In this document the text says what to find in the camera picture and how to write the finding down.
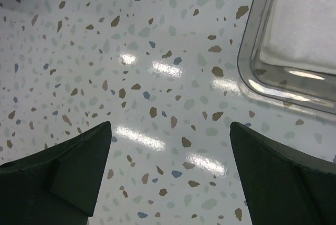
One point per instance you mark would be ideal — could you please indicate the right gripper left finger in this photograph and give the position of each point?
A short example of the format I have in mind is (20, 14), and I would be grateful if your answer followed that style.
(59, 185)

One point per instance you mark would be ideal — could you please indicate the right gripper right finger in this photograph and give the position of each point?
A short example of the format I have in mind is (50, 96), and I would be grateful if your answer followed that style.
(281, 184)

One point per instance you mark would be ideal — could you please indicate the white towel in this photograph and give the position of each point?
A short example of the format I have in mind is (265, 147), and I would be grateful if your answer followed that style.
(301, 34)

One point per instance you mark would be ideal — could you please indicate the clear grey plastic bin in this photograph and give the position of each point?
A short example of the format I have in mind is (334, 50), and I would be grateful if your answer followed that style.
(306, 88)

